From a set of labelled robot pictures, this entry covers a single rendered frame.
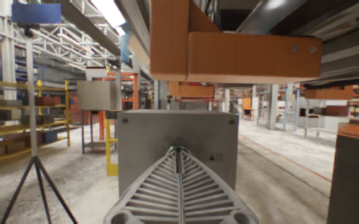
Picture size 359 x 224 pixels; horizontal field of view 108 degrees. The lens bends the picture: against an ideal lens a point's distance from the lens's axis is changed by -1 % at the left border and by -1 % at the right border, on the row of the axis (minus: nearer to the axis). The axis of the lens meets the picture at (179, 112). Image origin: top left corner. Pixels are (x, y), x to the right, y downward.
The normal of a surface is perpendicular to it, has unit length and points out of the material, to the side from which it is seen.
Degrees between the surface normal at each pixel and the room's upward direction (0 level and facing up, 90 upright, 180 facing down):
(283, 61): 90
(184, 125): 90
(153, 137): 90
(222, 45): 90
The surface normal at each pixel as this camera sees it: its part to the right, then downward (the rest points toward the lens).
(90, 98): 0.03, 0.07
